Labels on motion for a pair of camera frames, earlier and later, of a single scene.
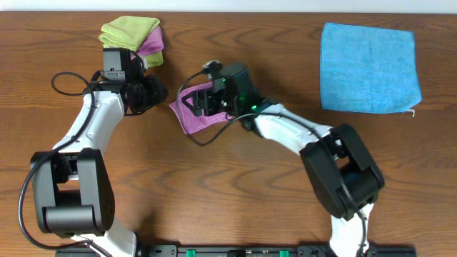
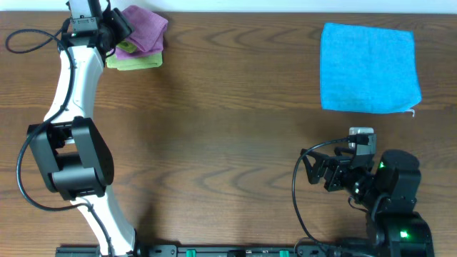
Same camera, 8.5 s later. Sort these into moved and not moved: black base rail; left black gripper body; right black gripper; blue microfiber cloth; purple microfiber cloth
Moved: purple microfiber cloth; left black gripper body; right black gripper
Not moved: blue microfiber cloth; black base rail
